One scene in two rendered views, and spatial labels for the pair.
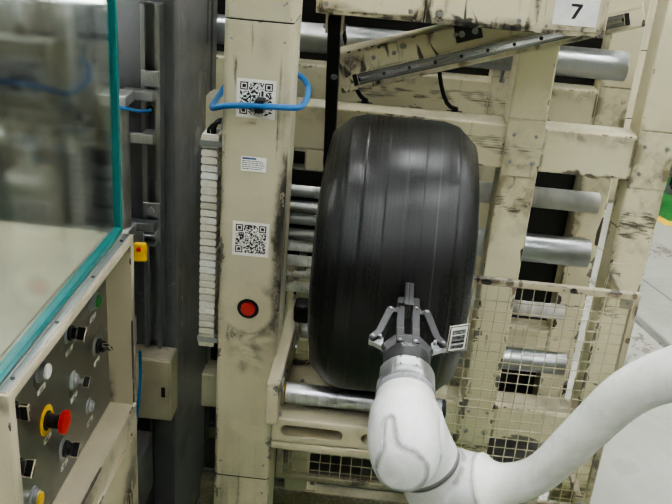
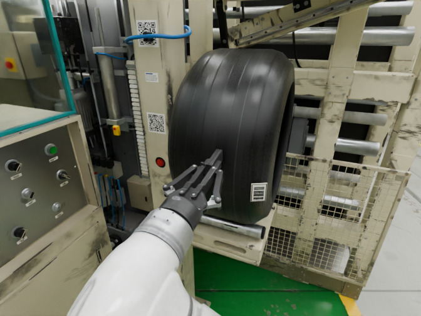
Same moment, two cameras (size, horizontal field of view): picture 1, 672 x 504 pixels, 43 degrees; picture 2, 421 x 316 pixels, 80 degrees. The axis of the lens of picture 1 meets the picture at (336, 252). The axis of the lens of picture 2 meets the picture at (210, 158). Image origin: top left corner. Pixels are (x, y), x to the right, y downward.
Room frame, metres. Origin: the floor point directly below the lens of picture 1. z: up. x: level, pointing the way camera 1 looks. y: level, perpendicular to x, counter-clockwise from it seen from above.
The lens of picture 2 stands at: (0.85, -0.30, 1.51)
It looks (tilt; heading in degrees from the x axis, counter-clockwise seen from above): 26 degrees down; 20
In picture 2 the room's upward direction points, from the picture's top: straight up
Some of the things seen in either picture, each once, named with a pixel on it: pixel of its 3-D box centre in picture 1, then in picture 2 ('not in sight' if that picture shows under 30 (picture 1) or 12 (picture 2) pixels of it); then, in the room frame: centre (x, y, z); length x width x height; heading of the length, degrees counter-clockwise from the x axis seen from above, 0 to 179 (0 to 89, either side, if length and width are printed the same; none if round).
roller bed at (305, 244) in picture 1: (291, 231); not in sight; (2.07, 0.12, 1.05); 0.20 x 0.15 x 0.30; 87
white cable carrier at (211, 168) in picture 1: (212, 241); (143, 125); (1.65, 0.26, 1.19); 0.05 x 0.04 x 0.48; 177
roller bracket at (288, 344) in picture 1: (285, 357); not in sight; (1.69, 0.09, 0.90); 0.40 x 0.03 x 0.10; 177
